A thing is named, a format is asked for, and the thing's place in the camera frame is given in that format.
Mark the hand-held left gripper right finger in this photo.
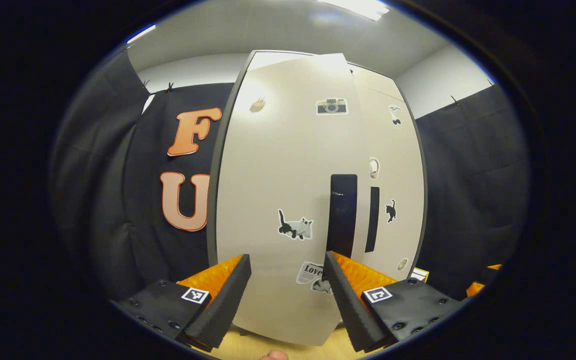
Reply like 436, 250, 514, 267
324, 251, 461, 353

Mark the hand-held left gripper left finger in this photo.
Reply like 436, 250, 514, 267
115, 254, 252, 352

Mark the white shoe cabinet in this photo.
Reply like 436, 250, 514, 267
207, 49, 428, 336

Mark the white door grey cat sticker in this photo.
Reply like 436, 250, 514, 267
215, 52, 371, 347

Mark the white door black cat sticker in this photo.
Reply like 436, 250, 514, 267
350, 65, 426, 281

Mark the ceiling panel light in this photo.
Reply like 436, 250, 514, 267
318, 0, 391, 21

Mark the black door handle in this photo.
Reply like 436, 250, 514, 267
365, 186, 380, 253
328, 174, 359, 258

